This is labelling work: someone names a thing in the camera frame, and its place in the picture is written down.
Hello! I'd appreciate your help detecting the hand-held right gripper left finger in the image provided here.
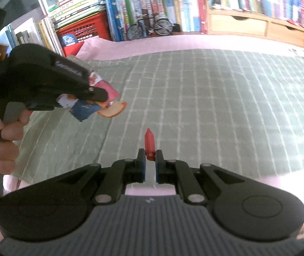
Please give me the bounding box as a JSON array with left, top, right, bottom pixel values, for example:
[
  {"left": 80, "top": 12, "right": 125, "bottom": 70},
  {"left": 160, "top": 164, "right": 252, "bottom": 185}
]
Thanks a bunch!
[{"left": 32, "top": 148, "right": 146, "bottom": 205}]

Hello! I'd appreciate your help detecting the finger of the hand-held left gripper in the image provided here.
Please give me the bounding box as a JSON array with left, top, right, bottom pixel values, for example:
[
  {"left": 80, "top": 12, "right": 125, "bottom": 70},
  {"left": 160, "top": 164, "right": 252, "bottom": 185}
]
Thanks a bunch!
[{"left": 58, "top": 85, "right": 109, "bottom": 103}]

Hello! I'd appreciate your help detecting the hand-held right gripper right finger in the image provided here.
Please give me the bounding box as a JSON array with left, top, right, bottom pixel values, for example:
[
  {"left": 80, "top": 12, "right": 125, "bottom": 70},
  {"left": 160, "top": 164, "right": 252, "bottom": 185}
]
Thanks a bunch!
[{"left": 155, "top": 150, "right": 251, "bottom": 205}]

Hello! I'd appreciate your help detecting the blue white snack wrapper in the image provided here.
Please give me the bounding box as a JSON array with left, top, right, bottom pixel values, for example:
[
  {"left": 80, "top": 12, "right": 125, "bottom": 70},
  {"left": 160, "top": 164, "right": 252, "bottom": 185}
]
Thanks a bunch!
[{"left": 57, "top": 94, "right": 104, "bottom": 122}]

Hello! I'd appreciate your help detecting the row of grey upright books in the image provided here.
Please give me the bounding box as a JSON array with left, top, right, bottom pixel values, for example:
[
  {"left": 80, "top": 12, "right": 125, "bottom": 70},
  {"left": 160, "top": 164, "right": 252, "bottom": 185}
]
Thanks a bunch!
[{"left": 0, "top": 17, "right": 62, "bottom": 57}]

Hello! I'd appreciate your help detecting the stack of flat books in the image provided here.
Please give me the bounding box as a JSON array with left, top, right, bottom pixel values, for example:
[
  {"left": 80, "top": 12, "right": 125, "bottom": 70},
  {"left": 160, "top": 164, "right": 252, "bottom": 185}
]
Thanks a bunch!
[{"left": 46, "top": 0, "right": 108, "bottom": 32}]

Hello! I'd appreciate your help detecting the row of blue green books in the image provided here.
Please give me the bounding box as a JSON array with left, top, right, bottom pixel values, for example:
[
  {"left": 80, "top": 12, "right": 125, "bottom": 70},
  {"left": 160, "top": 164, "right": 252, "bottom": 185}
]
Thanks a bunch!
[{"left": 101, "top": 0, "right": 209, "bottom": 42}]

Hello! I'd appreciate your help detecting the person's left hand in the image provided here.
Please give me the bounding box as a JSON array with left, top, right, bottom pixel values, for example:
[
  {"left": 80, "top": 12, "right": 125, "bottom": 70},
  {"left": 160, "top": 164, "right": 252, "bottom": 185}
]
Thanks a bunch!
[{"left": 0, "top": 101, "right": 31, "bottom": 175}]

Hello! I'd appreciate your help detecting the red tray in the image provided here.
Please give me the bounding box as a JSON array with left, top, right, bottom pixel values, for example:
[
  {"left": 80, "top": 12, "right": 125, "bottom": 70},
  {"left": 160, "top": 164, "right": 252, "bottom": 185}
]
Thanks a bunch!
[{"left": 63, "top": 43, "right": 85, "bottom": 58}]

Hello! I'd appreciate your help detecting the red plastic crate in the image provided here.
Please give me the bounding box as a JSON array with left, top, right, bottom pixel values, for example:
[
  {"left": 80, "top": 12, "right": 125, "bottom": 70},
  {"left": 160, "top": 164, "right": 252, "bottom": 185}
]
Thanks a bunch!
[{"left": 56, "top": 11, "right": 113, "bottom": 57}]

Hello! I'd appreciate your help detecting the green checked cloth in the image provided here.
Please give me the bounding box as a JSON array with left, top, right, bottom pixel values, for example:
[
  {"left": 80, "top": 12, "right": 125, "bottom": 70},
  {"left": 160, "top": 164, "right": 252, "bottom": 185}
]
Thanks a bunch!
[{"left": 14, "top": 49, "right": 304, "bottom": 185}]

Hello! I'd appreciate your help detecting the model bicycle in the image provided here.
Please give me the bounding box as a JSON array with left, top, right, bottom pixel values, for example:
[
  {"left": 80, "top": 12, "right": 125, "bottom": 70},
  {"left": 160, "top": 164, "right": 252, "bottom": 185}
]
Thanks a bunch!
[{"left": 126, "top": 10, "right": 174, "bottom": 41}]

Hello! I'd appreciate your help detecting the wooden drawer organizer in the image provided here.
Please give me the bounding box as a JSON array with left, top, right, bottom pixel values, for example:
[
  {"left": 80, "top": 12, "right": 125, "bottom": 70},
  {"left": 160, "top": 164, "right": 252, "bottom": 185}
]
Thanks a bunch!
[{"left": 205, "top": 1, "right": 304, "bottom": 49}]

